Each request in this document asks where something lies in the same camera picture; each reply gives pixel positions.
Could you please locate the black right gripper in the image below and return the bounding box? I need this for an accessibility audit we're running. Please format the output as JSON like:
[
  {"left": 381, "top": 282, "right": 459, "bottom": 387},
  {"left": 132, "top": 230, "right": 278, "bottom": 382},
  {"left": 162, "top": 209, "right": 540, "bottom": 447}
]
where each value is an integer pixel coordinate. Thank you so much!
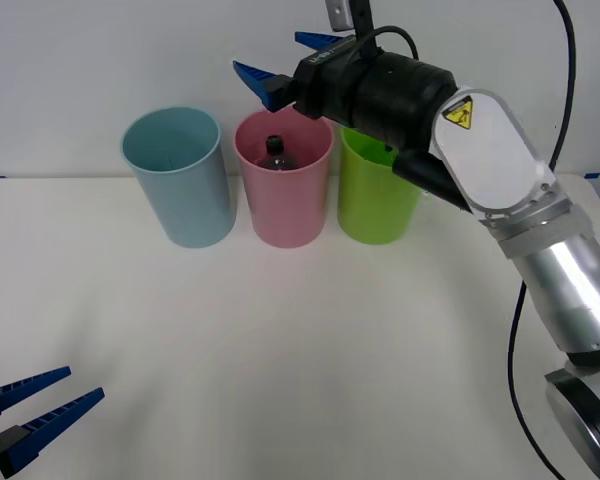
[{"left": 232, "top": 31, "right": 381, "bottom": 124}]

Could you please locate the dark drink plastic bottle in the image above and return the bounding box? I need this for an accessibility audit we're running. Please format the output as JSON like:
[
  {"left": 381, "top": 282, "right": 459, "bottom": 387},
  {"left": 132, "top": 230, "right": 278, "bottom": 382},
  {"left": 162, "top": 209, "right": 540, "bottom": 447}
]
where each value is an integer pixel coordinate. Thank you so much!
[{"left": 259, "top": 133, "right": 297, "bottom": 173}]

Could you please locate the pink plastic bin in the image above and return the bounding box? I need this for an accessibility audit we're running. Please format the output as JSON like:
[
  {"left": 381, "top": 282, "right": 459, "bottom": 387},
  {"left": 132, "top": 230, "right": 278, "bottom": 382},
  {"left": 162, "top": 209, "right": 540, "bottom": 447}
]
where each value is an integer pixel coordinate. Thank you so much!
[{"left": 233, "top": 107, "right": 335, "bottom": 249}]

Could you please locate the green plastic bin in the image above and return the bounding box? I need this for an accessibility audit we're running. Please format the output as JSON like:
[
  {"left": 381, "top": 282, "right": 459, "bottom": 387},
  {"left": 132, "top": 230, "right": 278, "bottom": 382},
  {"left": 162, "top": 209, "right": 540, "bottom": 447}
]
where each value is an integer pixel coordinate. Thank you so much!
[{"left": 336, "top": 124, "right": 425, "bottom": 246}]

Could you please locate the pale blue plastic bin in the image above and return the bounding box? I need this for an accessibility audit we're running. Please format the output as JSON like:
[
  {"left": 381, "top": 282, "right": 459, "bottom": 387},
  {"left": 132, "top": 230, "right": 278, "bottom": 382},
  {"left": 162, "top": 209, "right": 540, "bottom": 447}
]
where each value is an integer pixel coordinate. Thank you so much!
[{"left": 120, "top": 105, "right": 238, "bottom": 249}]

